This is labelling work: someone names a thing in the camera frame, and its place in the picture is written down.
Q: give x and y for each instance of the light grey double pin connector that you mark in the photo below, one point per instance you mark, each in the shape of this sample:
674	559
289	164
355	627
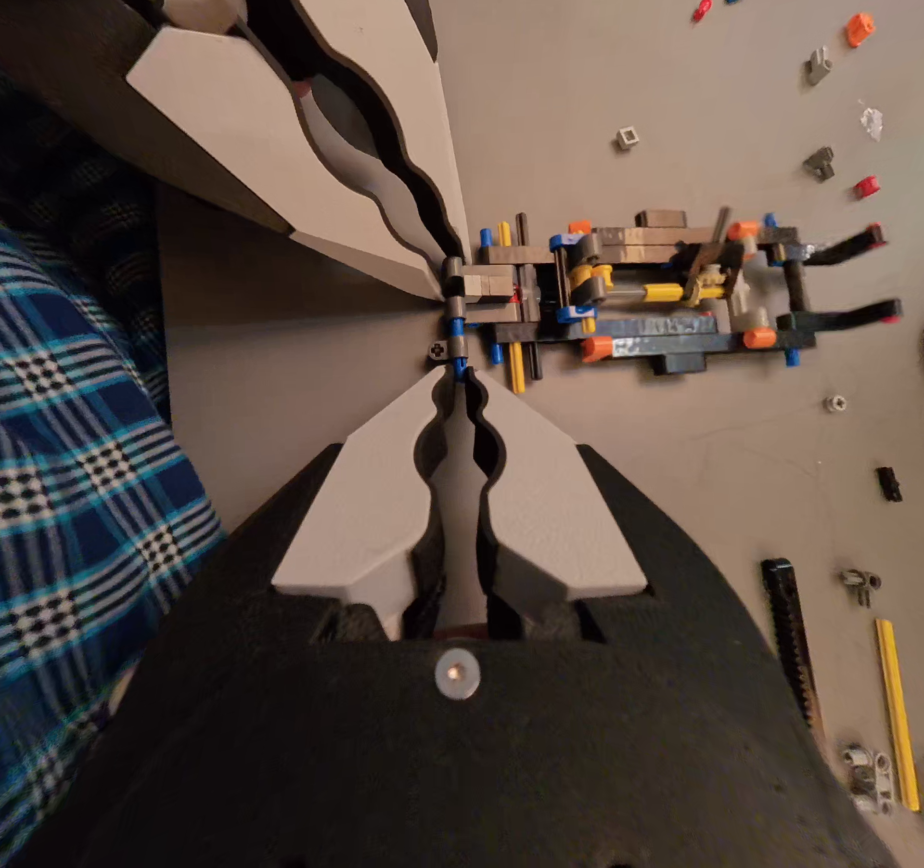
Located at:
870	774

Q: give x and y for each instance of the black lego gear rack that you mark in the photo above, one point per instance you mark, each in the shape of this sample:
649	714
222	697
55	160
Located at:
787	630

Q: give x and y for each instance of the small black lego pin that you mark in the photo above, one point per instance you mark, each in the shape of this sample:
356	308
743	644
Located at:
889	484

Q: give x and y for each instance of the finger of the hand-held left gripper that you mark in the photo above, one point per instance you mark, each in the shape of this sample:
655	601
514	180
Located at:
390	30
238	124

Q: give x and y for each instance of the clear lego piece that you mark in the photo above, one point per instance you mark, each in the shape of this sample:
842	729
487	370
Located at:
872	120

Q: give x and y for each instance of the dark grey lego cross connector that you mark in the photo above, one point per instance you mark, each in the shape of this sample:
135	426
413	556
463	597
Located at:
863	583

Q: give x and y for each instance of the light grey lego connector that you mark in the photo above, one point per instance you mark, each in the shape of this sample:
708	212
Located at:
818	66

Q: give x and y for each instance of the red lego pin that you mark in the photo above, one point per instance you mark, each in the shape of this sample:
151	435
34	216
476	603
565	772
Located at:
701	9

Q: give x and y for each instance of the grey square lego piece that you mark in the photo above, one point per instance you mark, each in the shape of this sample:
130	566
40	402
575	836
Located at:
628	138

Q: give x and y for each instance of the person in blue plaid shirt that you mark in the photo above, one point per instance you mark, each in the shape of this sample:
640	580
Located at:
86	449

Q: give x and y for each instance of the orange lego connector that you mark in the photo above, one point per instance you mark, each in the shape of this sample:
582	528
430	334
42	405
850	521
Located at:
860	29

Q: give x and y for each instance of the red lego bush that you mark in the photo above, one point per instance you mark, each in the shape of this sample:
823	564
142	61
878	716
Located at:
866	188

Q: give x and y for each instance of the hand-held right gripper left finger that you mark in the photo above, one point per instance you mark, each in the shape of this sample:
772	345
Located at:
354	521

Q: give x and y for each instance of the lego car chassis assembly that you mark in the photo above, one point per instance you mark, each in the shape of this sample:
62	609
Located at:
635	326

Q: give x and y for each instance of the light grey lego bush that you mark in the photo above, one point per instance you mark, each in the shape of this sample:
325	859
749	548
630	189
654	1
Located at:
836	404

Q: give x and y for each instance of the grey connector with blue pins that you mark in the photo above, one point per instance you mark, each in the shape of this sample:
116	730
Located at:
456	308

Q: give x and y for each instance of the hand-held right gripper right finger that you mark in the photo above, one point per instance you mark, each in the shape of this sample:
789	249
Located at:
563	521

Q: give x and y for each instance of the yellow lego axle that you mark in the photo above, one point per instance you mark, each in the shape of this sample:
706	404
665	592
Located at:
897	716

